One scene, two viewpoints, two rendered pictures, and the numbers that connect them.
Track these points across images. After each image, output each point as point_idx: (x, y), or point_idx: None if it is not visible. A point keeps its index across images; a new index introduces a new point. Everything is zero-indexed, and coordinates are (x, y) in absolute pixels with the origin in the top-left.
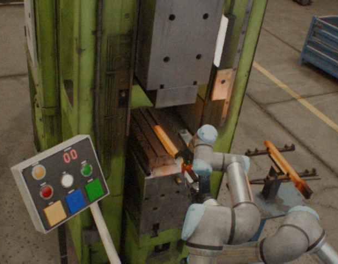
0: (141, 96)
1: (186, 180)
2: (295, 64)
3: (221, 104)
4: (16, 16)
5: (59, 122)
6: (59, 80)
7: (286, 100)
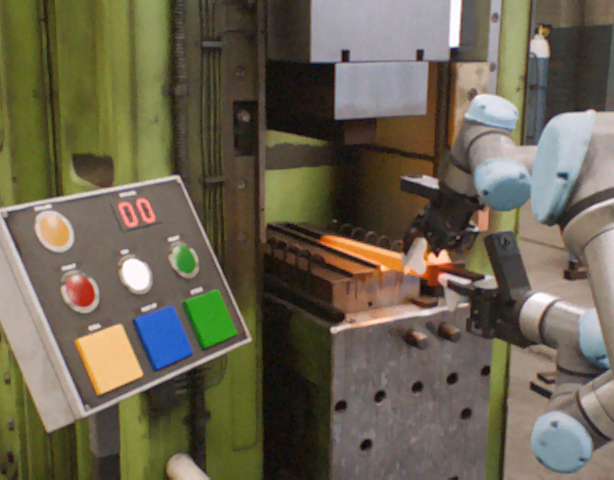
0: (267, 204)
1: (454, 282)
2: (564, 269)
3: None
4: None
5: None
6: (58, 166)
7: None
